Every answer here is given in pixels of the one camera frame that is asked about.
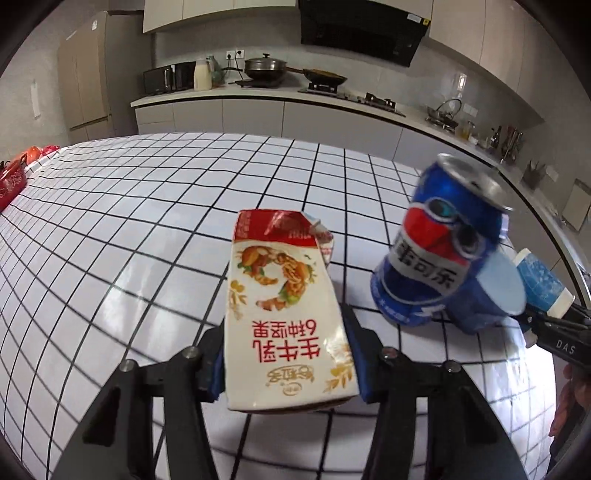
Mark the blue white paper cup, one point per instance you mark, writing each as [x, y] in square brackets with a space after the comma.
[540, 277]

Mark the wok with lid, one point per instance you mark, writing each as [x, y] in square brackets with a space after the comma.
[265, 69]

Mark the green kettle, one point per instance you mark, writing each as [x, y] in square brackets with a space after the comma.
[218, 71]

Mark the black range hood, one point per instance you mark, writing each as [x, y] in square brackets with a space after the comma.
[360, 27]

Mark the frying pan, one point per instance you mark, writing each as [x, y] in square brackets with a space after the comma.
[325, 76]

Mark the utensil holder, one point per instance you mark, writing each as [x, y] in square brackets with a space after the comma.
[511, 147]

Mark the wall socket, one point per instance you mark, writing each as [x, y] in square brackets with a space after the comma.
[235, 53]

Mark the yellow bottle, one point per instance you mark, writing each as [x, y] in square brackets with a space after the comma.
[466, 131]

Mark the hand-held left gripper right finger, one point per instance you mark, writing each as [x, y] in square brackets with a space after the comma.
[364, 369]

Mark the knife rack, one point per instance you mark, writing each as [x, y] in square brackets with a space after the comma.
[533, 175]

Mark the beige refrigerator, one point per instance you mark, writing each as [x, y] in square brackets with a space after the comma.
[85, 69]

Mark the light blue cup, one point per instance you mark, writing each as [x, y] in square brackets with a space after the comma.
[498, 286]

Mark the gas stove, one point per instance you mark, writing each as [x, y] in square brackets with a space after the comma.
[369, 99]

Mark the upper kitchen cabinets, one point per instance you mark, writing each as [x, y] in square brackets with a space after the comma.
[207, 14]

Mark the white jug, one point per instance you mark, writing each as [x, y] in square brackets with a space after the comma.
[202, 76]

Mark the dark bottle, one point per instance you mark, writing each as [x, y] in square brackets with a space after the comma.
[496, 138]

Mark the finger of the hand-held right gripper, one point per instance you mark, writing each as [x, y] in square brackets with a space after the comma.
[579, 314]
[538, 325]

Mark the orange plastic bag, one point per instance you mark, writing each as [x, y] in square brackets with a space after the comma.
[39, 153]

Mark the person's right hand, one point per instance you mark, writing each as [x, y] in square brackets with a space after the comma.
[565, 406]

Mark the cutting board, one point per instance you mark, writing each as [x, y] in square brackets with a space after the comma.
[577, 205]

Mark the induction cooker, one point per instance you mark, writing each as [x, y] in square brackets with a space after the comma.
[258, 83]

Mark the kitchen counter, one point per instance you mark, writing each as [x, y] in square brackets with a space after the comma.
[258, 115]

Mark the blue soda can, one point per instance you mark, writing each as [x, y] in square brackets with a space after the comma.
[429, 258]

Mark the white checked tablecloth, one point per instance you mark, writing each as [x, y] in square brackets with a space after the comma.
[138, 230]

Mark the kitchen faucet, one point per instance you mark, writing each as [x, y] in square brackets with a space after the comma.
[443, 115]

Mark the black microwave oven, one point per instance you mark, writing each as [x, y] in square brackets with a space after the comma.
[168, 78]

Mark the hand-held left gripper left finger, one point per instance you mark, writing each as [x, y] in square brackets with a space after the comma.
[217, 374]

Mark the white red milk carton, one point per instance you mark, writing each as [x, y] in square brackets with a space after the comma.
[286, 332]

